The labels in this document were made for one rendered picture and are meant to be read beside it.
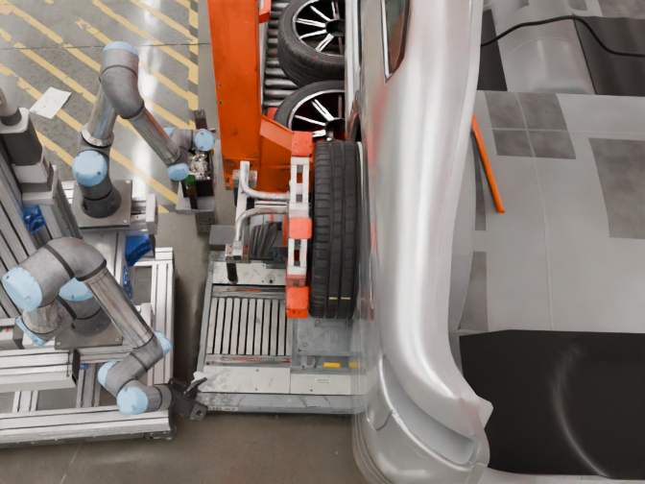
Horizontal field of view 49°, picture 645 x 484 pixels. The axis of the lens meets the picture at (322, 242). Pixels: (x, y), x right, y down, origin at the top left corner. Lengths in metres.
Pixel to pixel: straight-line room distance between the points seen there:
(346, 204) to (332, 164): 0.17
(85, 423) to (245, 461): 0.67
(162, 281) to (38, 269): 1.40
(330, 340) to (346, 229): 0.90
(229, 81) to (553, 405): 1.59
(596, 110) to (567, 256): 0.72
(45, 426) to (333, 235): 1.46
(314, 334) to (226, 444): 0.60
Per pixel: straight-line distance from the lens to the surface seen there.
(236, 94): 2.77
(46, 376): 2.64
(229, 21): 2.55
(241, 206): 2.57
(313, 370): 3.17
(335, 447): 3.20
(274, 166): 3.08
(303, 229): 2.31
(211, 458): 3.19
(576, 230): 2.67
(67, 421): 3.10
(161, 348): 2.18
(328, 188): 2.38
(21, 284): 1.97
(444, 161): 1.74
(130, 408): 2.08
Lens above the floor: 3.03
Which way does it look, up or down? 56 degrees down
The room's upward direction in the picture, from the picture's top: 5 degrees clockwise
